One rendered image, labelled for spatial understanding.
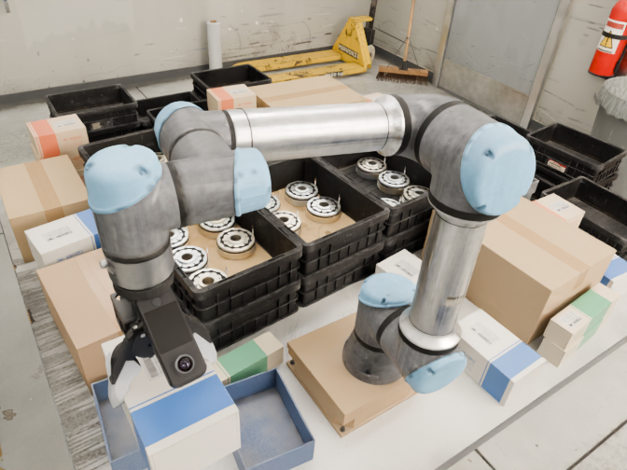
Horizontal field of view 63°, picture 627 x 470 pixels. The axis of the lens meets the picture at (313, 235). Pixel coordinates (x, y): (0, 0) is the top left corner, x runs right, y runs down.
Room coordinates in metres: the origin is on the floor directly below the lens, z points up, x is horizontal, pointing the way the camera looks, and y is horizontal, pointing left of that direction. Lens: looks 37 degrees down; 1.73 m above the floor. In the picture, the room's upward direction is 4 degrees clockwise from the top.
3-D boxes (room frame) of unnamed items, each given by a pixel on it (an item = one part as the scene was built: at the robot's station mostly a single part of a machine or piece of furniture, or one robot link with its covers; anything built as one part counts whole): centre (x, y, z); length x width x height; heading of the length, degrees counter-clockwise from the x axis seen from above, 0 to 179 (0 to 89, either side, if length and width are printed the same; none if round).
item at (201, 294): (1.05, 0.26, 0.92); 0.40 x 0.30 x 0.02; 40
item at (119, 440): (0.62, 0.34, 0.74); 0.20 x 0.15 x 0.07; 31
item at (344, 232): (1.24, 0.03, 0.92); 0.40 x 0.30 x 0.02; 40
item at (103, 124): (2.51, 1.21, 0.37); 0.40 x 0.30 x 0.45; 126
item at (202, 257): (1.00, 0.32, 0.86); 0.10 x 0.10 x 0.01
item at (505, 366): (0.86, -0.46, 0.75); 0.20 x 0.12 x 0.09; 38
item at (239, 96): (1.94, 0.36, 0.89); 0.16 x 0.12 x 0.07; 123
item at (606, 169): (2.40, -1.28, 0.37); 0.42 x 0.34 x 0.46; 36
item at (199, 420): (0.44, 0.19, 1.09); 0.20 x 0.12 x 0.09; 36
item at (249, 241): (1.09, 0.21, 0.86); 0.10 x 0.10 x 0.01
